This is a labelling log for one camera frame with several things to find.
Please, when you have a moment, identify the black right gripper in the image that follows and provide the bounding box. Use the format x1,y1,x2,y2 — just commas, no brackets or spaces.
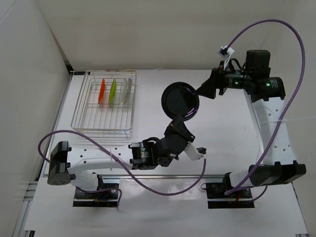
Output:
194,61,252,99

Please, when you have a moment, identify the black plate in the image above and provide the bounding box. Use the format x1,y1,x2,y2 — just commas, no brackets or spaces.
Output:
161,82,199,121

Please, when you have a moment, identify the green plate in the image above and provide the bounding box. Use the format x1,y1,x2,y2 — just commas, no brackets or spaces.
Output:
108,79,117,104

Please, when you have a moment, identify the orange plate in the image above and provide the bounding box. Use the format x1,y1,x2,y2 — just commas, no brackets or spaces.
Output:
98,79,106,104

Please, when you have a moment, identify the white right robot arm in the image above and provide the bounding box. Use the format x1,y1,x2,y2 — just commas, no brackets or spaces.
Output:
197,50,306,198

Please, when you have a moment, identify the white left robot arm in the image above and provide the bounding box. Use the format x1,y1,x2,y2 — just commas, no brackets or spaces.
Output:
47,117,202,198

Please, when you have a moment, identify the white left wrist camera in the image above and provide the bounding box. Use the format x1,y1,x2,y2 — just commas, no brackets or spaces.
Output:
184,142,207,161

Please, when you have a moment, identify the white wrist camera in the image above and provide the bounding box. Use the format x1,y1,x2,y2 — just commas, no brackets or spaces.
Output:
184,142,207,161
217,45,235,69

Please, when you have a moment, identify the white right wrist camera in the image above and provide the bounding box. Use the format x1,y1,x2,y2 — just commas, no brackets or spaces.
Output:
217,45,235,69

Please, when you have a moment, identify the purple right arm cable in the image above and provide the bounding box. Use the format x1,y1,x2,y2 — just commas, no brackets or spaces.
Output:
223,19,306,204

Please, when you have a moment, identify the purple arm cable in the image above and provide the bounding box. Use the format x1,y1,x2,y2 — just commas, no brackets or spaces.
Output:
39,130,207,207
223,19,306,204

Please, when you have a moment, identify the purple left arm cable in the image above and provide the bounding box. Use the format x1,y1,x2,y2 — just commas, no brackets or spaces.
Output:
39,130,207,207

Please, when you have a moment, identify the metal wire dish rack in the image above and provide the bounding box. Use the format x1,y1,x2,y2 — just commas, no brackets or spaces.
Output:
71,70,137,138

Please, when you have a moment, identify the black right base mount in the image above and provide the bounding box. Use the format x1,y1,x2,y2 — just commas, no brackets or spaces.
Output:
200,183,255,209

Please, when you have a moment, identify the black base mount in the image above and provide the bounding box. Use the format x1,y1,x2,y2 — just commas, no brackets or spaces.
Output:
73,175,121,208
200,183,255,209

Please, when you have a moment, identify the aluminium rail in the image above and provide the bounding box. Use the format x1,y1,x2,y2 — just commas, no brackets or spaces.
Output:
101,174,224,179

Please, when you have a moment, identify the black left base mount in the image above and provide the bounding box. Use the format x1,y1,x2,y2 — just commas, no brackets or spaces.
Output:
73,175,121,208

